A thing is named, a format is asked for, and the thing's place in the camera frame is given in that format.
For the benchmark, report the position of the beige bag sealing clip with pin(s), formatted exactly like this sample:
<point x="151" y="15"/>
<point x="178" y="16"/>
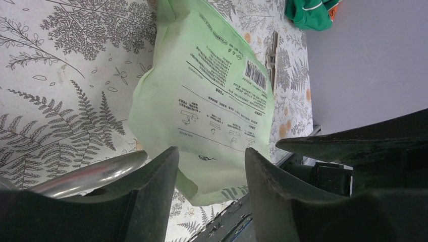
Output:
<point x="271" y="57"/>

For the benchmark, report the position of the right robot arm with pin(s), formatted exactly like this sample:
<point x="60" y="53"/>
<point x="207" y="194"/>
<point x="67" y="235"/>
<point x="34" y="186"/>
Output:
<point x="388" y="155"/>

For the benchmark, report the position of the green cat litter bag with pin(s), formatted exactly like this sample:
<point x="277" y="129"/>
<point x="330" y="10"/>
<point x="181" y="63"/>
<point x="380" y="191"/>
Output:
<point x="208" y="95"/>

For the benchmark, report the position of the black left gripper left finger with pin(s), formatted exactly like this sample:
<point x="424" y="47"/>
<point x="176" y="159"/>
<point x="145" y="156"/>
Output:
<point x="135" y="207"/>

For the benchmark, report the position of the floral patterned mat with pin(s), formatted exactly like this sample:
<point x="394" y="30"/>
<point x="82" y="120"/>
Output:
<point x="69" y="68"/>

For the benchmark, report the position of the crumpled green garment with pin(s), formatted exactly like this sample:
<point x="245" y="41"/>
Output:
<point x="315" y="15"/>

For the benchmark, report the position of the metal litter scoop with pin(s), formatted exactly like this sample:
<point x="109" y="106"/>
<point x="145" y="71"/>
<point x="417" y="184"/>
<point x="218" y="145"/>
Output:
<point x="93" y="176"/>

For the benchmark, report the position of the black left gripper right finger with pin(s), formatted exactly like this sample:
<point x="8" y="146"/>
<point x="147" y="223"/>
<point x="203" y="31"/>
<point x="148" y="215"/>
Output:
<point x="285" y="208"/>

